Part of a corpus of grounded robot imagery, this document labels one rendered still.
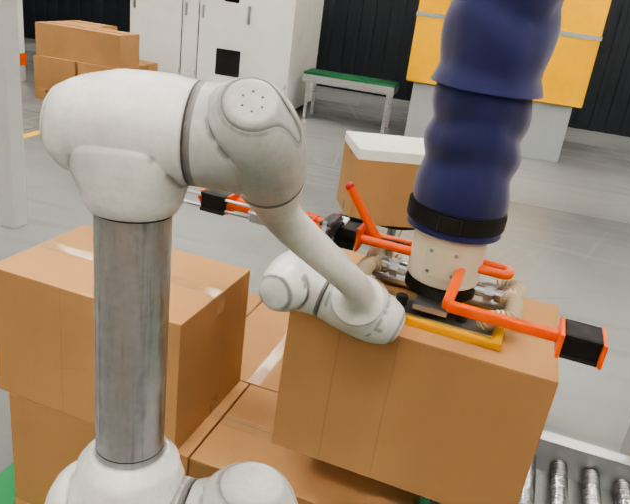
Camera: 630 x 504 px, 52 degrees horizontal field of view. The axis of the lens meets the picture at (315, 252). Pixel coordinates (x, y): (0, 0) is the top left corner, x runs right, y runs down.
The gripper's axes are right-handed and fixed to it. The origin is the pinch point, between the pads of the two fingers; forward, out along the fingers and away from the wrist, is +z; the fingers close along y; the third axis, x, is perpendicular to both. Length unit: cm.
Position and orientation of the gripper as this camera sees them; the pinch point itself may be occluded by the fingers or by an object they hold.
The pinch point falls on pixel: (339, 230)
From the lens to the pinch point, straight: 161.8
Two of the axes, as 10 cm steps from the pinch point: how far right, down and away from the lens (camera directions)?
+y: -1.2, 9.1, 3.9
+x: 9.4, 2.4, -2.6
